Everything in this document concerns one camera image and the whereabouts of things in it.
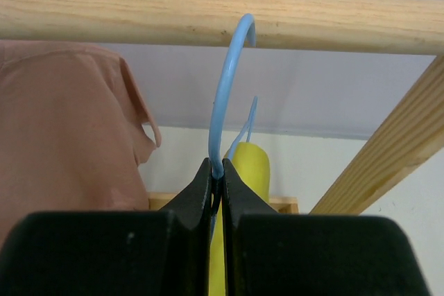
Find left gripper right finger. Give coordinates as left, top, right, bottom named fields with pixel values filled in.
left=222, top=159, right=429, bottom=295

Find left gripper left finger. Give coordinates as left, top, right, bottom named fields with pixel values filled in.
left=1, top=159, right=212, bottom=295

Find yellow-green trousers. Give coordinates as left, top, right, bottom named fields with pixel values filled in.
left=208, top=142, right=271, bottom=296

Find light blue wire hanger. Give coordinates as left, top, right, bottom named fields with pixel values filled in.
left=208, top=14, right=256, bottom=235

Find pink t-shirt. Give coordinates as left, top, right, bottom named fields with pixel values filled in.
left=1, top=40, right=162, bottom=238

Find wooden clothes rack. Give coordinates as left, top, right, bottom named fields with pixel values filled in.
left=1, top=0, right=443, bottom=215

